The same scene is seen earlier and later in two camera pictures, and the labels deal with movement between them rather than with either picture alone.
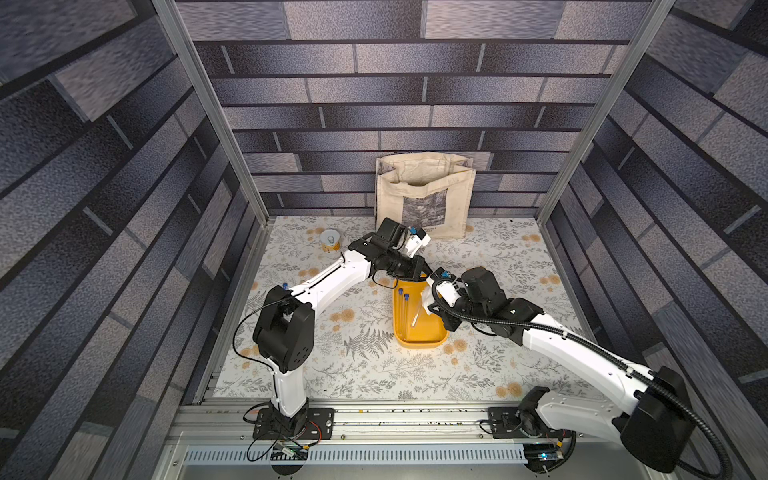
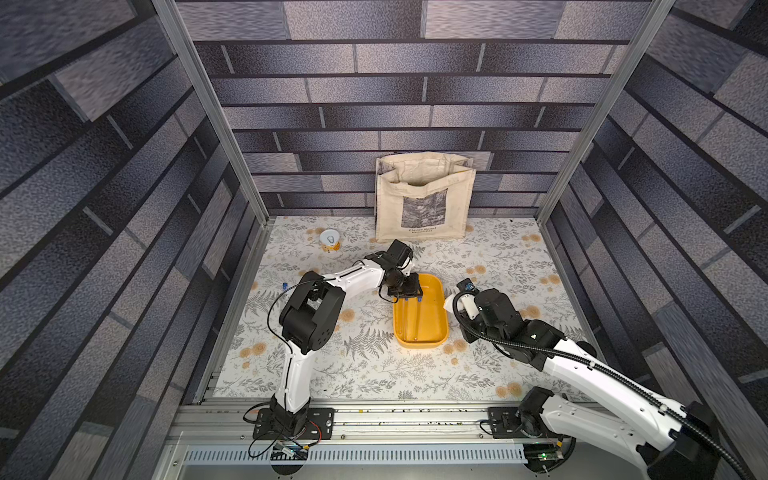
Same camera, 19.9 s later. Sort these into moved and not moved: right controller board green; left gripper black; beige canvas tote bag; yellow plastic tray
Moved: left gripper black
Not moved: beige canvas tote bag; yellow plastic tray; right controller board green
